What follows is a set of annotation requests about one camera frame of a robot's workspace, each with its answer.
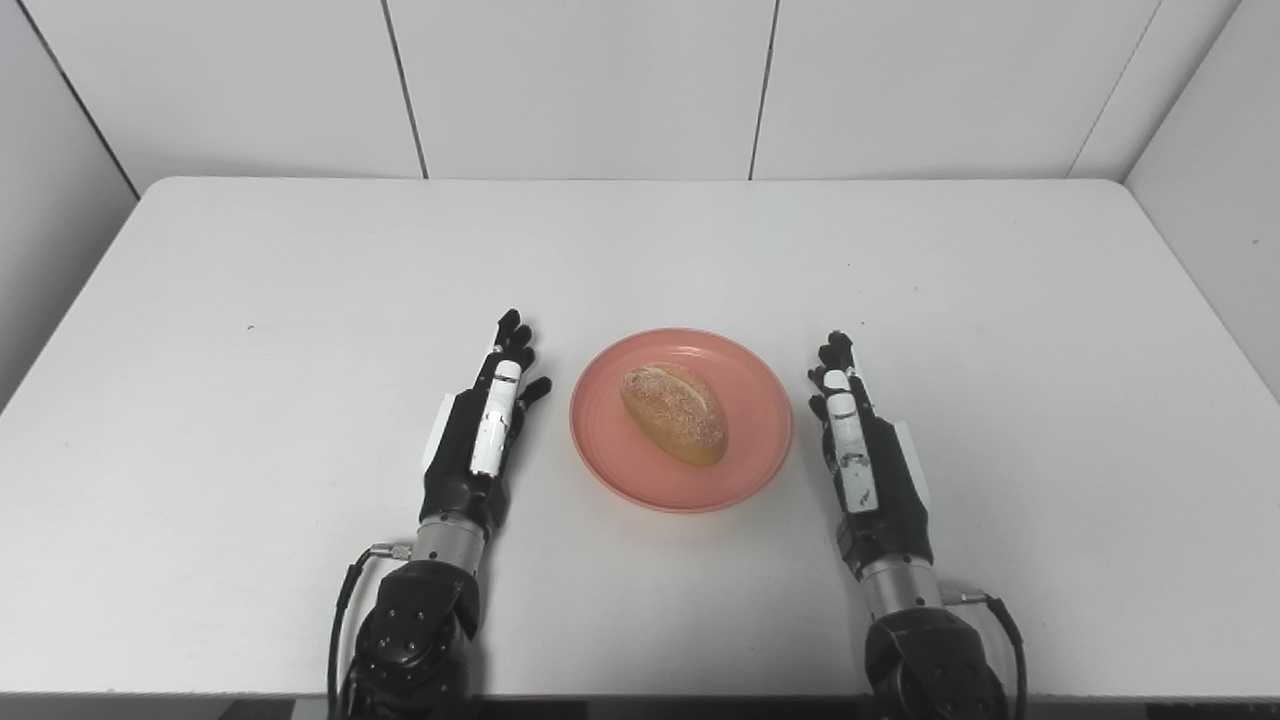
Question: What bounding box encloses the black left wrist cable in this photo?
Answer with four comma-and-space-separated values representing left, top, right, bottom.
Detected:
327, 542, 413, 716

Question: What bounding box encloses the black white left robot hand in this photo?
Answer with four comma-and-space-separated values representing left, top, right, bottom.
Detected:
418, 308, 553, 541

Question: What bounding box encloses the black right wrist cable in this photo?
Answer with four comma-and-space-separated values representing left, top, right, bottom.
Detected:
942, 590, 1029, 720

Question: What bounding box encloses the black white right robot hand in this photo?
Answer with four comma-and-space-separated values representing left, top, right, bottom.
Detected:
807, 330, 936, 579

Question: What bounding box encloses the pink round plate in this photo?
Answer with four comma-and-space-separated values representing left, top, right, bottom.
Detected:
569, 328, 794, 514

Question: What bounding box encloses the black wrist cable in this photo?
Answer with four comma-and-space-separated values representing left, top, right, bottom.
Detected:
327, 542, 413, 716
942, 590, 1029, 720

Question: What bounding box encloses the crusty bread roll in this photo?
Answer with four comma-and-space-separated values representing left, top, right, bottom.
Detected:
619, 361, 730, 468

